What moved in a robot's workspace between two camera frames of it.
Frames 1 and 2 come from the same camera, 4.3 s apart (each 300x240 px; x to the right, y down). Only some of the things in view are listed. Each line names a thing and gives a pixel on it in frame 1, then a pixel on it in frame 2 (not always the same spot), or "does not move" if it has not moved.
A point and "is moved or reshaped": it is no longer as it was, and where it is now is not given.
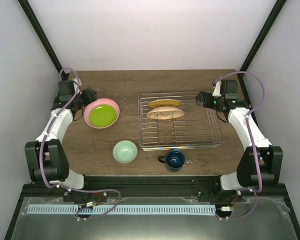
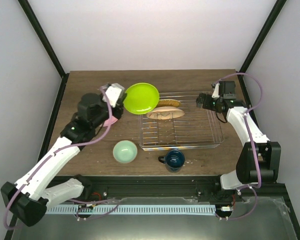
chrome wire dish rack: x=199 y=128 does not move
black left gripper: x=89 y=96 → x=120 y=106
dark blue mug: x=174 y=160 does not move
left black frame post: x=48 y=46 does not move
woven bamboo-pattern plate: x=164 y=102 does not move
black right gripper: x=201 y=96 does not move
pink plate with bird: x=165 y=113 does not move
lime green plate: x=102 y=115 is moved or reshaped
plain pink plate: x=101 y=101 is moved or reshaped
